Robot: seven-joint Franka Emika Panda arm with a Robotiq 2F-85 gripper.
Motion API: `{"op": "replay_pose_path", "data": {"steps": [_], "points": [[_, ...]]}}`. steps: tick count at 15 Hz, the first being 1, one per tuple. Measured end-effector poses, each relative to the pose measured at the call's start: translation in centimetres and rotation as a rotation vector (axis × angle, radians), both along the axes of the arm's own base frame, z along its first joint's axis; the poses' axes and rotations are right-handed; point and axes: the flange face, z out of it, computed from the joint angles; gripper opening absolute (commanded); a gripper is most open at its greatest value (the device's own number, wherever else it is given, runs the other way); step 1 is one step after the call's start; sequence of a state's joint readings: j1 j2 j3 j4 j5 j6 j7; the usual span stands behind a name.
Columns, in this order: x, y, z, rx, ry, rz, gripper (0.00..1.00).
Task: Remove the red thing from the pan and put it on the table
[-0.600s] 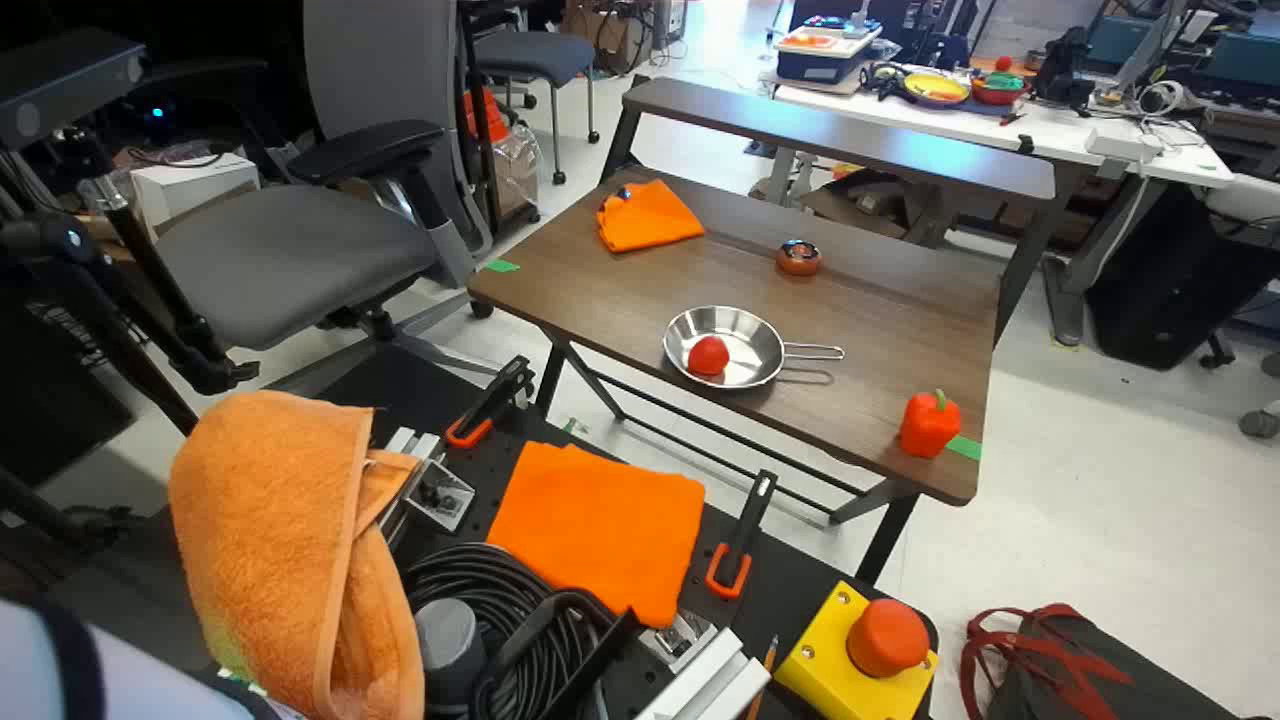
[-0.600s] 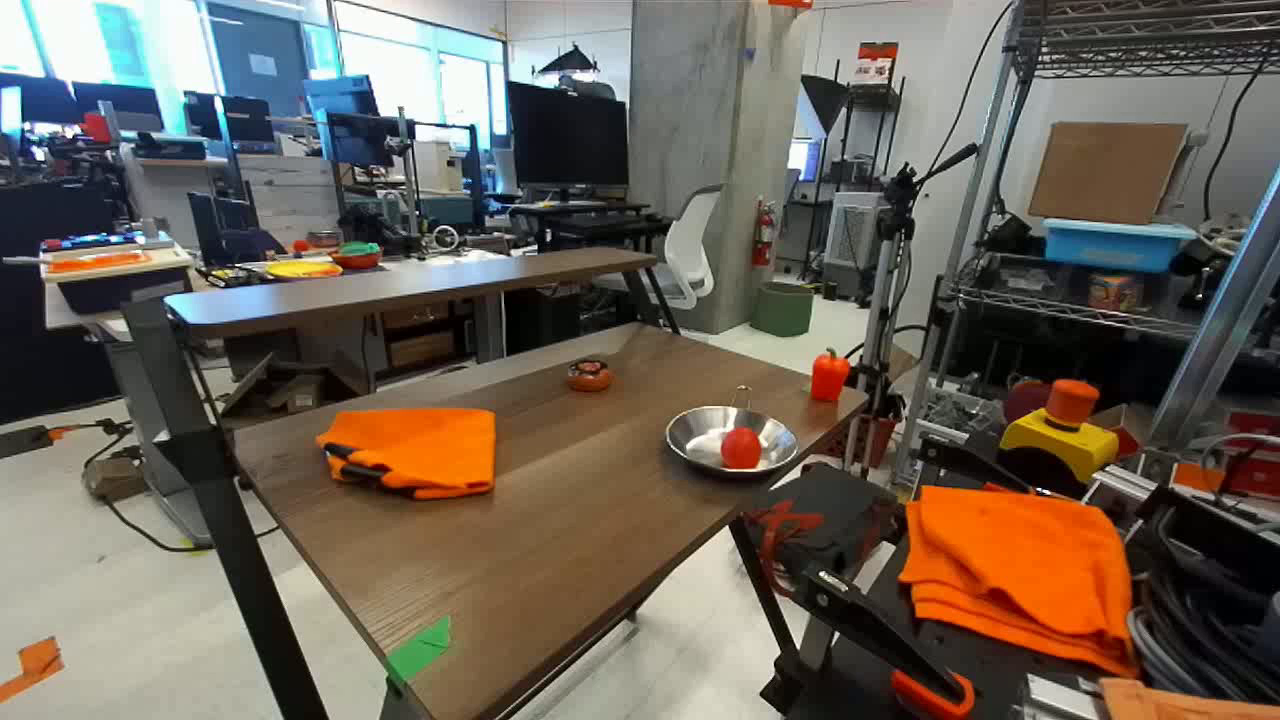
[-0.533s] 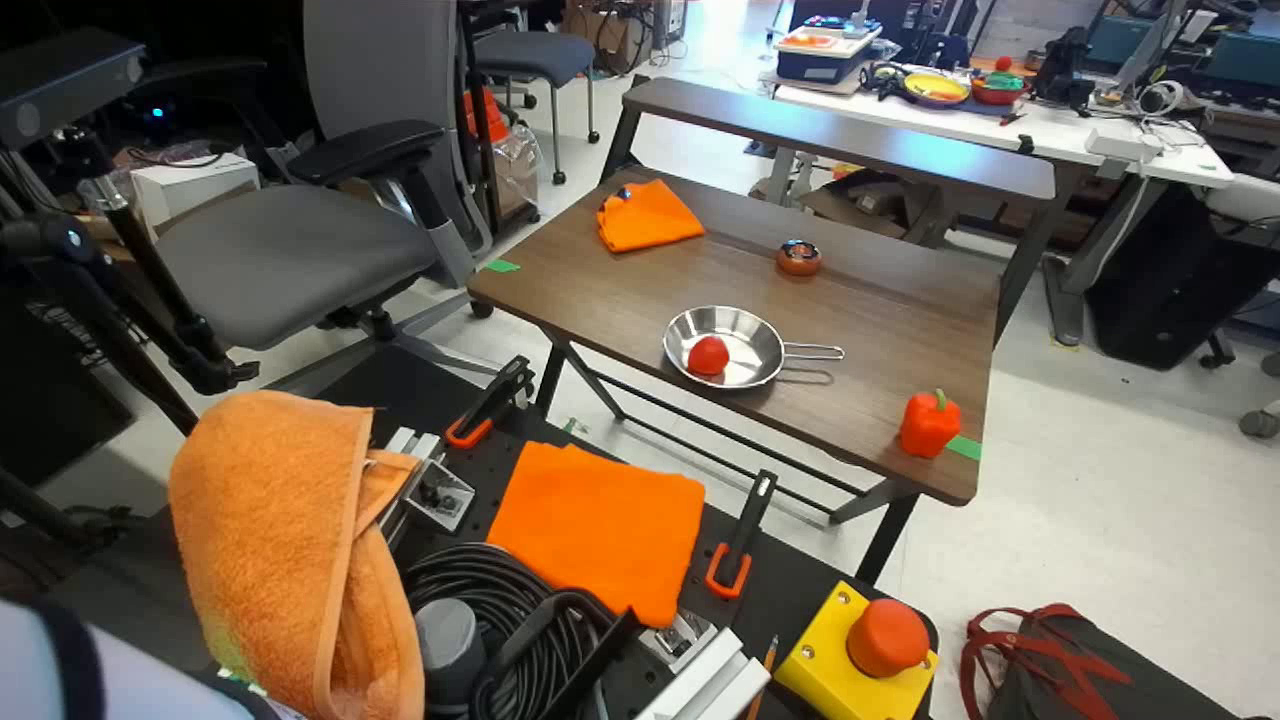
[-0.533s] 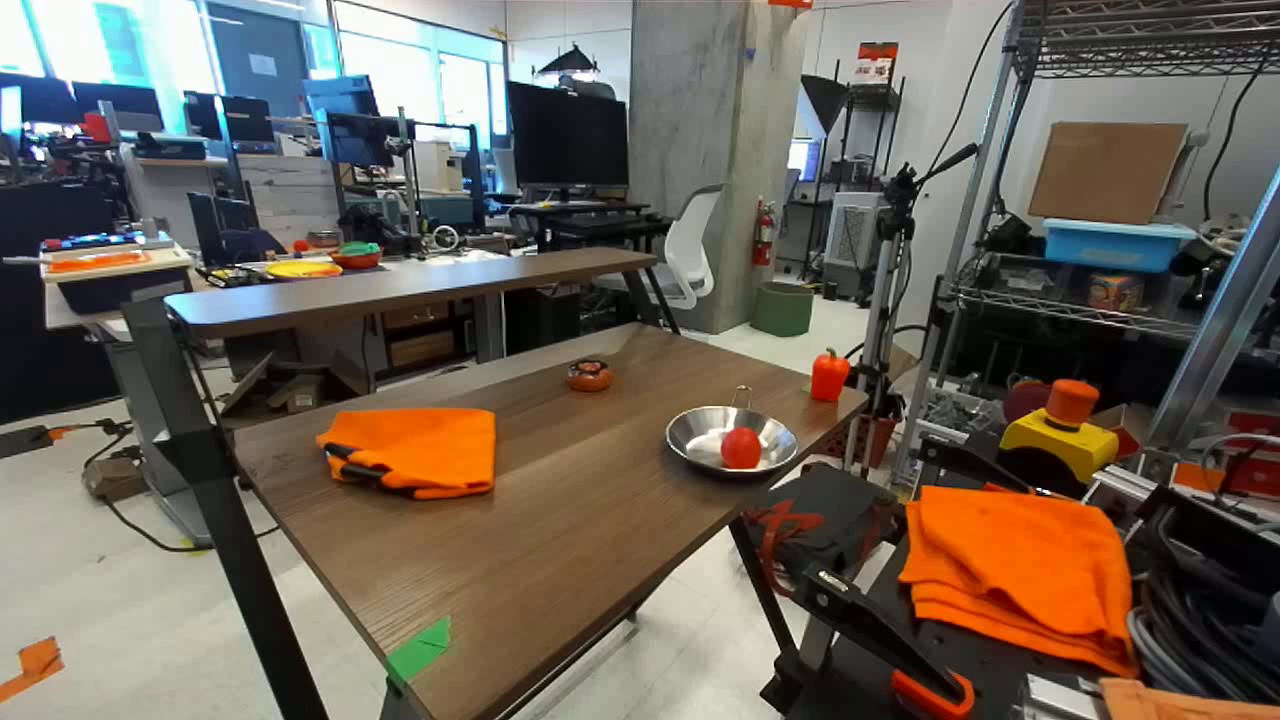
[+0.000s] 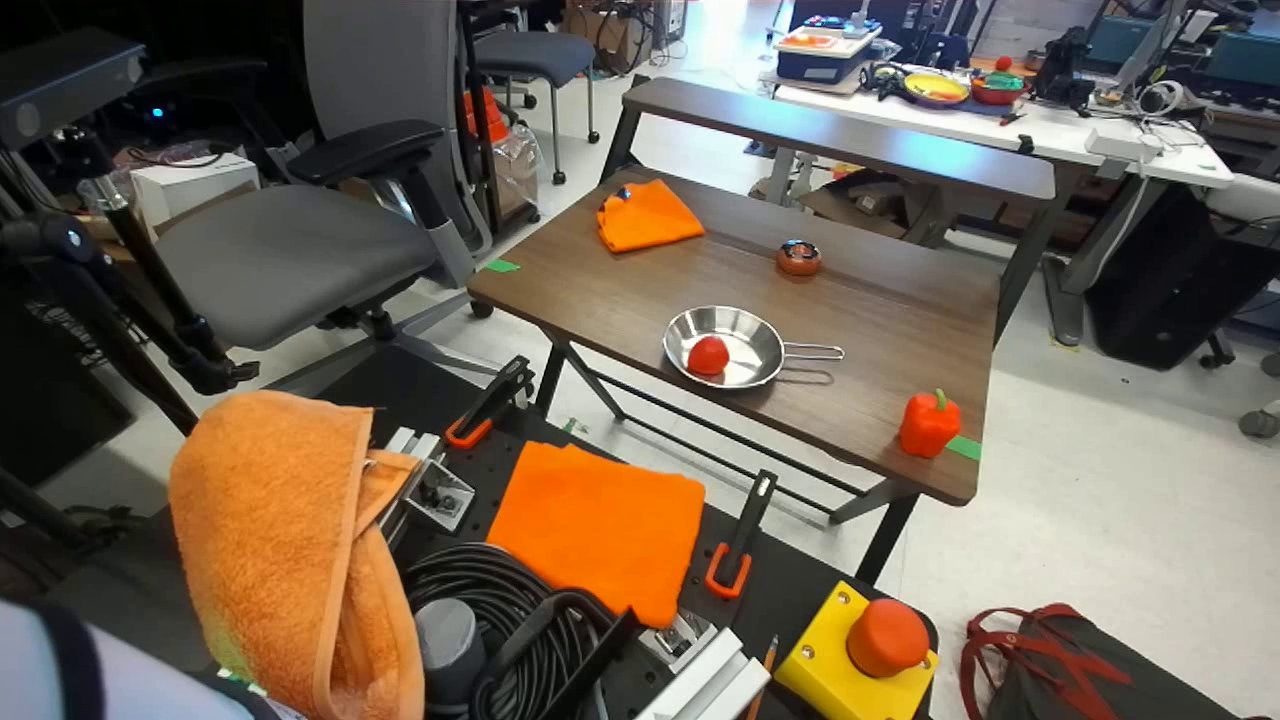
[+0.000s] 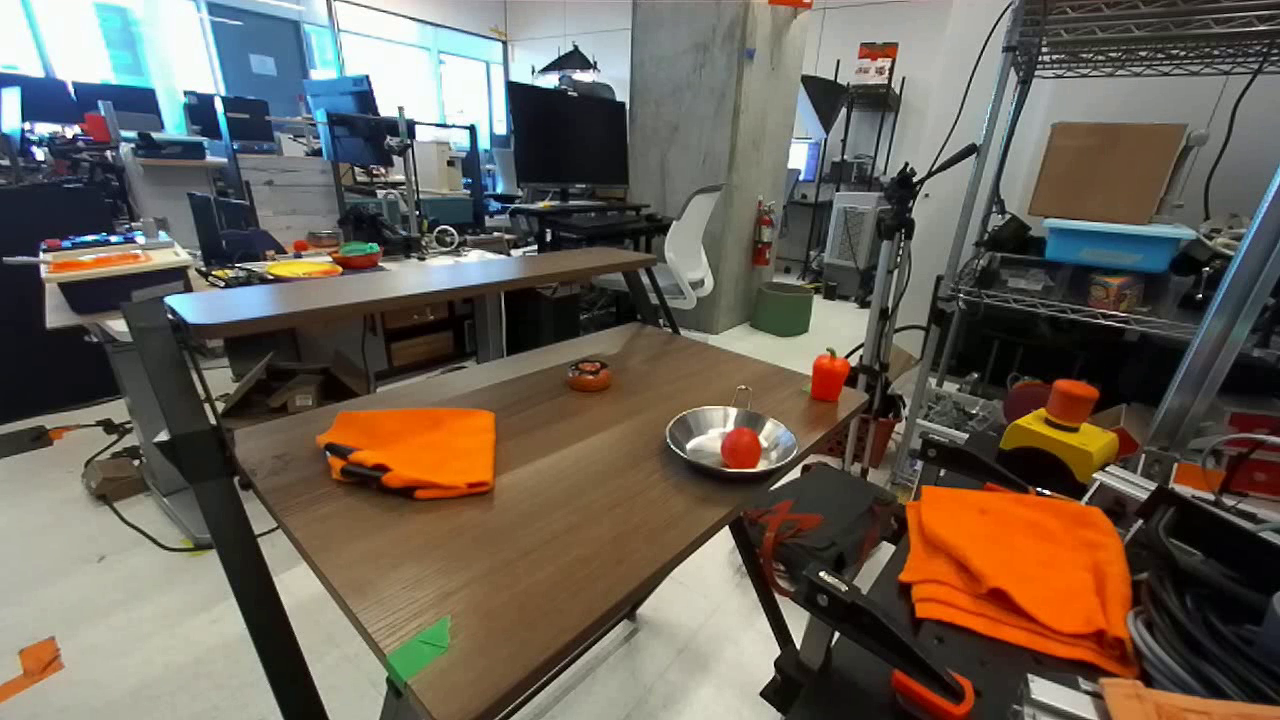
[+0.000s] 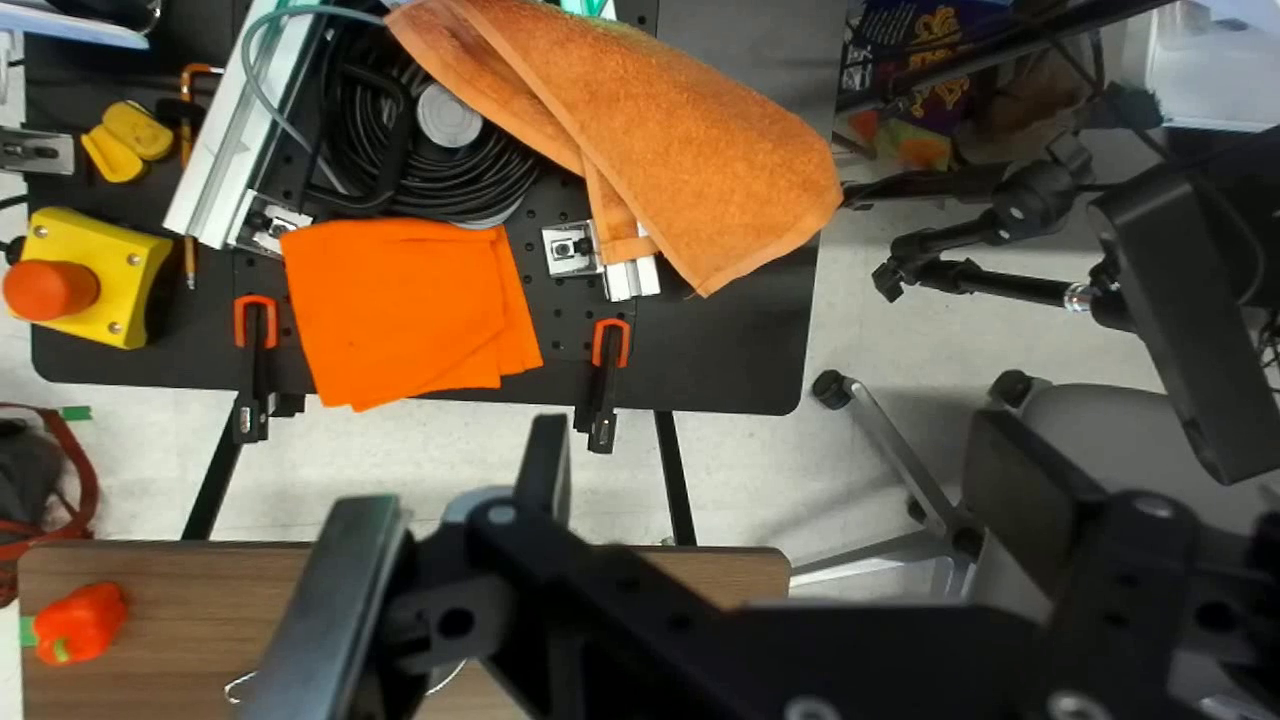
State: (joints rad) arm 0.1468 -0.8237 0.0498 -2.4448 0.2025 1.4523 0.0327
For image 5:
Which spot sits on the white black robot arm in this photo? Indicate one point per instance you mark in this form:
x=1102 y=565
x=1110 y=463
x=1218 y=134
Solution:
x=122 y=682

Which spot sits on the silver metal pan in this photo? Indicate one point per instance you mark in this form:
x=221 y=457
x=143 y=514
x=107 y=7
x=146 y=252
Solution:
x=750 y=332

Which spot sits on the red toy tomato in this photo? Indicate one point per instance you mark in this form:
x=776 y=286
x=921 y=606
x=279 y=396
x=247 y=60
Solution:
x=710 y=358

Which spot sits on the wooden folding table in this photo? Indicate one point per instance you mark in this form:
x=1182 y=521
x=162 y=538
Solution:
x=692 y=445

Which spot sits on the orange cloth with black trim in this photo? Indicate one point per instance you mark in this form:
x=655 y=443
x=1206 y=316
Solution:
x=647 y=217

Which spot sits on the green tape piece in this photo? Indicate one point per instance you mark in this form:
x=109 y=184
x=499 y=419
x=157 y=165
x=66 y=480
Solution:
x=503 y=264
x=967 y=449

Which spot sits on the flat orange cloth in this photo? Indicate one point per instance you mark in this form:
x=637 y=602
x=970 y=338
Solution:
x=600 y=525

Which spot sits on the small orange bowl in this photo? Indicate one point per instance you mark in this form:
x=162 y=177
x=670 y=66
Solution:
x=799 y=258

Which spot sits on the red toy bell pepper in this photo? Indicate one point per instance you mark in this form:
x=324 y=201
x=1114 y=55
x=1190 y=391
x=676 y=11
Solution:
x=928 y=425

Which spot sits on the dark wood raised shelf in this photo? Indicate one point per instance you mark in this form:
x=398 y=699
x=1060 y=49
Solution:
x=853 y=137

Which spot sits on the blue-gray office chair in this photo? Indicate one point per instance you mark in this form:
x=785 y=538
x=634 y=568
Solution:
x=533 y=58

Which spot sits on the aluminium extrusion bar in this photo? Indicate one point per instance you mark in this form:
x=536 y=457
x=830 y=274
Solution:
x=707 y=682

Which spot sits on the gray cylinder cap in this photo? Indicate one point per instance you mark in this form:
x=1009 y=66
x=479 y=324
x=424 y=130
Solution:
x=448 y=645

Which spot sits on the bin with orange contents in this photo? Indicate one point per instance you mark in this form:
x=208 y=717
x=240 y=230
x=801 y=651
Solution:
x=824 y=46

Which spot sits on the gray office chair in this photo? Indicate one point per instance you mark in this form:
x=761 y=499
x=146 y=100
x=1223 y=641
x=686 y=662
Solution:
x=285 y=263

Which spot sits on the yellow emergency stop box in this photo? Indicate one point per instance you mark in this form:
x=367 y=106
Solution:
x=853 y=664

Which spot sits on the draped orange towel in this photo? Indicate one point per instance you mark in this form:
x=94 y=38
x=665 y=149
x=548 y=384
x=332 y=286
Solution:
x=285 y=547

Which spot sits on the yellow bowl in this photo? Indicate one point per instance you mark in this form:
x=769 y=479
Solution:
x=939 y=88

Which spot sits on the red bowl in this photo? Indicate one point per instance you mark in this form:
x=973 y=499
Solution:
x=998 y=86

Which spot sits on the white box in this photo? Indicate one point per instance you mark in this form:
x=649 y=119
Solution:
x=194 y=184

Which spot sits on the white background table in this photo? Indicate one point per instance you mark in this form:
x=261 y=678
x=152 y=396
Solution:
x=1122 y=142

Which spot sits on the black backpack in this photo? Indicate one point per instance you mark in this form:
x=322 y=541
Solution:
x=1165 y=286

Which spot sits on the red black bag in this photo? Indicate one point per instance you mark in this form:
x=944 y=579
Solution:
x=1083 y=664

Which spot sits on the small metal bracket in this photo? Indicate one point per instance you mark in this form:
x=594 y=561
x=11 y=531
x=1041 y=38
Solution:
x=433 y=487

